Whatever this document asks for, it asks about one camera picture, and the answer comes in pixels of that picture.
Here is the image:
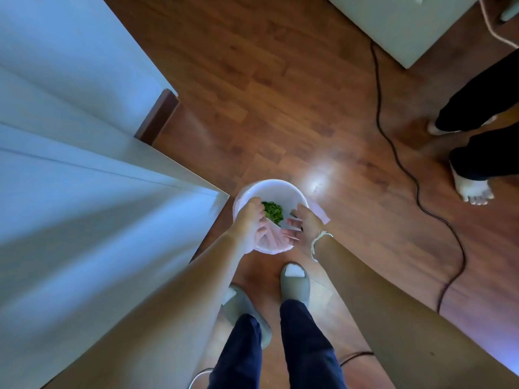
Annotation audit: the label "person's left hand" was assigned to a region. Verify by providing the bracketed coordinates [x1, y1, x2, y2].
[233, 197, 270, 254]

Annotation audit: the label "person's right hand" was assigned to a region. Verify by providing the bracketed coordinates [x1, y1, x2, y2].
[281, 204, 326, 248]

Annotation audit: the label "pink plastic bin bag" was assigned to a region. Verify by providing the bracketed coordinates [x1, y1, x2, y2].
[233, 180, 330, 255]

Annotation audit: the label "person's left forearm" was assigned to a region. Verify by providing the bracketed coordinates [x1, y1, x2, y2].
[42, 233, 249, 389]

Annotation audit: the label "person's right forearm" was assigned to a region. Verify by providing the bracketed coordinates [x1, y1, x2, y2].
[314, 235, 519, 389]

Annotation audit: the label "white round waste bin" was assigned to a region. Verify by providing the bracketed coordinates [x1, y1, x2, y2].
[235, 180, 311, 255]

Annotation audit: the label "green leafy scraps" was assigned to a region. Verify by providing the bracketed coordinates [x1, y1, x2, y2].
[261, 201, 285, 227]

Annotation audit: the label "grey-green right slipper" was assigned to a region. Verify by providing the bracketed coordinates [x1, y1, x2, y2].
[280, 263, 311, 309]

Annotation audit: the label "grey-green slipper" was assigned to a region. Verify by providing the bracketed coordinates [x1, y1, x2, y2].
[221, 284, 272, 350]
[280, 263, 311, 309]

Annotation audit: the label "grey-green left slipper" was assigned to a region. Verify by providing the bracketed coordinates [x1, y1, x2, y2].
[221, 284, 272, 350]

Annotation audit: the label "person's right dark trouser leg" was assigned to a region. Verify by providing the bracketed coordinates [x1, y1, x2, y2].
[279, 299, 348, 389]

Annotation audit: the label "person's dark trouser leg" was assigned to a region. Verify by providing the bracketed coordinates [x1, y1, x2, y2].
[279, 299, 348, 389]
[208, 314, 265, 389]

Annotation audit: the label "person's left dark trouser leg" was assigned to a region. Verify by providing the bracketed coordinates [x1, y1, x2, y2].
[208, 314, 265, 389]

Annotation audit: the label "brown wooden baseboard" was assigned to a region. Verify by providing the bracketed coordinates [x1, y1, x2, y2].
[135, 88, 180, 146]

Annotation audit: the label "white door panel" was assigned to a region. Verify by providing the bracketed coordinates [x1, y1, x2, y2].
[0, 125, 230, 389]

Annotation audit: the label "white cabinet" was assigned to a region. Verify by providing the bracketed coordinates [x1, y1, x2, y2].
[324, 0, 482, 69]

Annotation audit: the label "white string bracelet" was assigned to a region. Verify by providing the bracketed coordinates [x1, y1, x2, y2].
[310, 230, 334, 263]

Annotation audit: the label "long black floor cable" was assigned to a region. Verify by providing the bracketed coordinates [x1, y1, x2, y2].
[369, 39, 468, 315]

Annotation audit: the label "short black cable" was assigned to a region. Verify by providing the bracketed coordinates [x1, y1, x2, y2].
[339, 351, 375, 367]

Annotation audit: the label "thin white cable loop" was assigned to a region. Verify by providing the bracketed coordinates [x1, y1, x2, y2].
[188, 368, 214, 389]

